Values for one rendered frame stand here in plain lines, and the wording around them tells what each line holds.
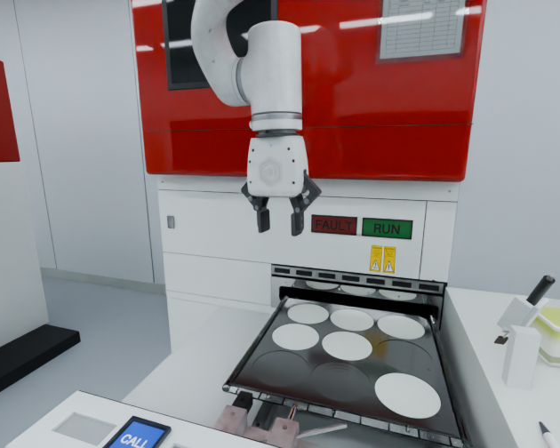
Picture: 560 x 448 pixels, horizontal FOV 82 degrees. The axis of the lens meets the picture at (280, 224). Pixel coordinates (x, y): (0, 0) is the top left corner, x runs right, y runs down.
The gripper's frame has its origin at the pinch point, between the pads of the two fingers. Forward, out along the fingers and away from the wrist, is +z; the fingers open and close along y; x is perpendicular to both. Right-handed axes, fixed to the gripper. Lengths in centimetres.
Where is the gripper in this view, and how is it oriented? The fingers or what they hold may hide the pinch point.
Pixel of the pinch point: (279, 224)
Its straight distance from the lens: 57.4
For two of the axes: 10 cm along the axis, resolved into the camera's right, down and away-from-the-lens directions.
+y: 8.8, 0.7, -4.7
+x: 4.7, -2.0, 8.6
